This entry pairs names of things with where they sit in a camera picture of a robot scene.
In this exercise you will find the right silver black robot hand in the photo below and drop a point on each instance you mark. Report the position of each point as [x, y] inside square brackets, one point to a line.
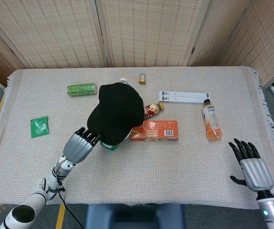
[256, 173]

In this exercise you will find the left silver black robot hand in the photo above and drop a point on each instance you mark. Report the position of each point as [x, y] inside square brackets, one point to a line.
[78, 148]

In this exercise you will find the black baseball cap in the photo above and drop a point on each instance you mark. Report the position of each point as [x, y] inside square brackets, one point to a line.
[117, 109]

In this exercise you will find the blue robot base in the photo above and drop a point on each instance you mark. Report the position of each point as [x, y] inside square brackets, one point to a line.
[134, 217]

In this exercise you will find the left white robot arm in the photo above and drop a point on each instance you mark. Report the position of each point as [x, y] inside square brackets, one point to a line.
[39, 190]

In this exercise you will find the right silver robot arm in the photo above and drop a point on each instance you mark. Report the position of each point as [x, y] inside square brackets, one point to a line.
[270, 210]

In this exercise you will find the white foam mannequin head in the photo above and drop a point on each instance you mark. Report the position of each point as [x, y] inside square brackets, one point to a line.
[128, 136]

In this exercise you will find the green foil packet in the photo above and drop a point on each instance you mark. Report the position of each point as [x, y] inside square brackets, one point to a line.
[39, 127]

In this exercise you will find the green drink can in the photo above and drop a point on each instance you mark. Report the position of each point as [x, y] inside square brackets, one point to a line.
[82, 89]

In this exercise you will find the orange juice plastic bottle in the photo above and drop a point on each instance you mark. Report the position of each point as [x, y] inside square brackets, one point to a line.
[211, 121]

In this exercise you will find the beige woven tablecloth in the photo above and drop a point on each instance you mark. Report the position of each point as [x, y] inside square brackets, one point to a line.
[151, 171]

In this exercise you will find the clear bottle with white cap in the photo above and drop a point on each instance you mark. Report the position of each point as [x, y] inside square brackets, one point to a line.
[123, 80]

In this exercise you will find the red-labelled small drink bottle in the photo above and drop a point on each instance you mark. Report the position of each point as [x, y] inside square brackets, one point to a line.
[152, 111]

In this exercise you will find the orange biscuit box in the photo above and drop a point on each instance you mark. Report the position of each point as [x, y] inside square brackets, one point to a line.
[160, 131]

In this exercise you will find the brass padlock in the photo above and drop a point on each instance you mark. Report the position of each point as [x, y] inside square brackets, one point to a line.
[142, 81]

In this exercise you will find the long flat white box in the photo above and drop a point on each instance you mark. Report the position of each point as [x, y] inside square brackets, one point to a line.
[182, 99]
[186, 94]

